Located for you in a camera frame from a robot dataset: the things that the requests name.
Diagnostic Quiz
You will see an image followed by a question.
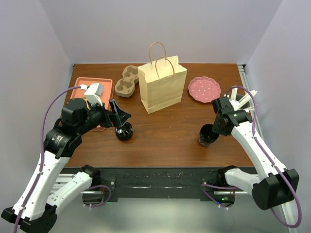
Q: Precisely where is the salmon pink tray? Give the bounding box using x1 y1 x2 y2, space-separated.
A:
70 77 114 132

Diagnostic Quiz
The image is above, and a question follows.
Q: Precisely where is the black coffee cup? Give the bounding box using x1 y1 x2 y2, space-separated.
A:
199 124 219 147
115 122 133 141

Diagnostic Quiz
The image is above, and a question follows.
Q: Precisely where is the brown paper bag with handles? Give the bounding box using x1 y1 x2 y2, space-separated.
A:
138 42 187 114

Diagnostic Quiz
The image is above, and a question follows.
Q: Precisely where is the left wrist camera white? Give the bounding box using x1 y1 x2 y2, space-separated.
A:
84 83 104 105

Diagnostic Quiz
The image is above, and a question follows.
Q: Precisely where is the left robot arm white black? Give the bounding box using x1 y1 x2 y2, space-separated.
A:
1 98 133 233

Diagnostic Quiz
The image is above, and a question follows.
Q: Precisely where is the cardboard cup carrier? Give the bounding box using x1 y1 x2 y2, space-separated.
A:
115 65 138 98

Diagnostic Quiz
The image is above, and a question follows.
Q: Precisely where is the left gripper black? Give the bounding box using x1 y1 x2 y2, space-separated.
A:
77 98 131 134

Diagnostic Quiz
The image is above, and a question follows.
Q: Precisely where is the grey straw holder cup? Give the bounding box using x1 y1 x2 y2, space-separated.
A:
236 94 251 109

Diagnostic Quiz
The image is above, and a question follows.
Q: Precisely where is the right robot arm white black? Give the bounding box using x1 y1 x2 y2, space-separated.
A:
212 97 299 210

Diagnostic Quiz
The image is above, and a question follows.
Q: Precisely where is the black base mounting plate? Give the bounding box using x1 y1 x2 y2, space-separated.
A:
91 167 220 201

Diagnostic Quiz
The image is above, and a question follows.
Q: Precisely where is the pink polka dot plate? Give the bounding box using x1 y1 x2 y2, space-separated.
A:
188 76 221 103

